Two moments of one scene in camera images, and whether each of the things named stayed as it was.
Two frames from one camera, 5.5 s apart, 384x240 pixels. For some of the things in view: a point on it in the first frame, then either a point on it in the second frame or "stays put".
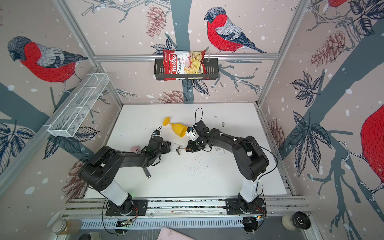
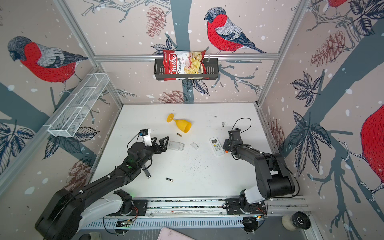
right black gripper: [190, 147] -> [226, 141]
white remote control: [218, 151] stays put
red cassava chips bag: [184, 62] stays put
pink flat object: [166, 233] stays put
